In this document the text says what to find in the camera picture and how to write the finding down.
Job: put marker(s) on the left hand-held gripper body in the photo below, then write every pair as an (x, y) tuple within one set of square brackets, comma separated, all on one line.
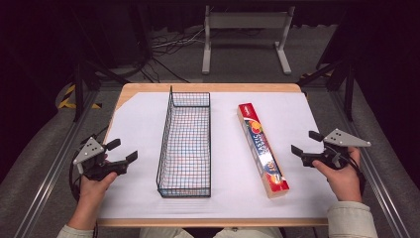
[(88, 151)]

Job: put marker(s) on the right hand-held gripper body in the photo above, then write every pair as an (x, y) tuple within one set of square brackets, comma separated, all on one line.
[(343, 140)]

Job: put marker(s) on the long red plastic wrap box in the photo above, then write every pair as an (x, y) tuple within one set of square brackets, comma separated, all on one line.
[(262, 148)]

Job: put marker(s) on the person's left hand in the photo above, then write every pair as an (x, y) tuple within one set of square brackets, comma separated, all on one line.
[(92, 193)]

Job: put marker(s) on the person's right hand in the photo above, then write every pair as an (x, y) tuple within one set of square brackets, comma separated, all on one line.
[(345, 183)]

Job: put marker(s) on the black metal stand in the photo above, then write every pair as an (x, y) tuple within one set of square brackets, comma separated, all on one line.
[(78, 92), (349, 95)]

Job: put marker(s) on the yellow black hazard tape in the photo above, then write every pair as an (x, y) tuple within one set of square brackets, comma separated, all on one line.
[(66, 105)]

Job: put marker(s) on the person's beige clothing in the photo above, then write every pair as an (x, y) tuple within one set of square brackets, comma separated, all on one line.
[(211, 233)]

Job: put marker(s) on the white metal stand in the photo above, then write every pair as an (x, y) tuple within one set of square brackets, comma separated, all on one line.
[(247, 20)]

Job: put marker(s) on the aluminium rail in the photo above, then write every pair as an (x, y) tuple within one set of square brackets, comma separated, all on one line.
[(49, 178), (379, 185)]

